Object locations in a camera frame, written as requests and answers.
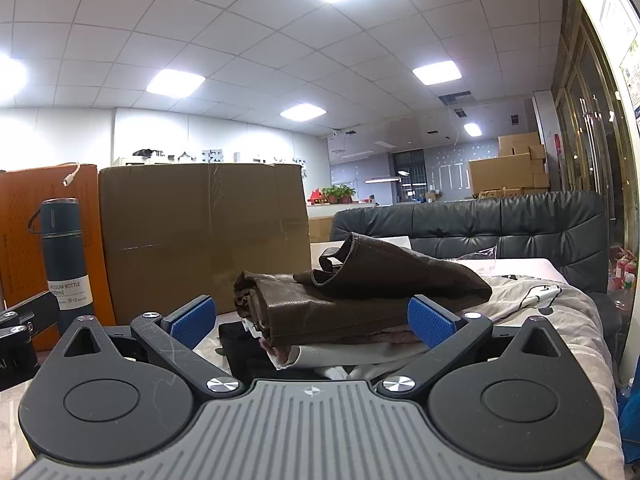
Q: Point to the white printed shirt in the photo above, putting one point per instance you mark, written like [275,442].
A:
[530,295]

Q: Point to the stack of cardboard boxes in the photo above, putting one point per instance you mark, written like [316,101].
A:
[510,167]

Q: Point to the dark blue vacuum bottle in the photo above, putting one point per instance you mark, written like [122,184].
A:
[62,260]

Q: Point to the large cardboard box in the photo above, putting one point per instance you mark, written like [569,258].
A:
[200,235]

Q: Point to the black folded garment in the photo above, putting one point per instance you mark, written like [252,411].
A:
[235,350]

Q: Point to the white folded garment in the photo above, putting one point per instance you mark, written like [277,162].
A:
[340,357]

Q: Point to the potted green plant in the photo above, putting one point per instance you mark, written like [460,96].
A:
[340,194]

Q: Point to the small cardboard box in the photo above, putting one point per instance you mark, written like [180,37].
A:
[320,229]

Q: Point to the red fire extinguisher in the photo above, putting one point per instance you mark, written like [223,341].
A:
[622,265]

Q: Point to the gold framed glass door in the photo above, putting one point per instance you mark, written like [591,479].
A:
[585,120]

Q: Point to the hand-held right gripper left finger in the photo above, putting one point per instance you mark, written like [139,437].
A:
[192,322]

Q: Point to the beige printed bedsheet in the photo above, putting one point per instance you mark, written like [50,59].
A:
[12,415]

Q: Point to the clear plastic bag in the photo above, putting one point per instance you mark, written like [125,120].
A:
[477,254]

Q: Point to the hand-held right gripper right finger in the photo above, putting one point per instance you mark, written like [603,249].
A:
[430,322]

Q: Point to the dark grey tufted sofa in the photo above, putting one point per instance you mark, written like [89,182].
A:
[475,225]

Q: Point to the orange pegboard panel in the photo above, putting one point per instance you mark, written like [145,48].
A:
[30,240]

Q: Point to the red desk ornament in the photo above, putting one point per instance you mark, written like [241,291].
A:
[319,197]

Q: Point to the brown garment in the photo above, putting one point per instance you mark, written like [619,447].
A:
[350,290]

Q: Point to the mauve folded garment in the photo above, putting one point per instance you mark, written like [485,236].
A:
[380,336]

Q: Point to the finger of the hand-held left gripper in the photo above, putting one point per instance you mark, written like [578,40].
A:
[35,312]

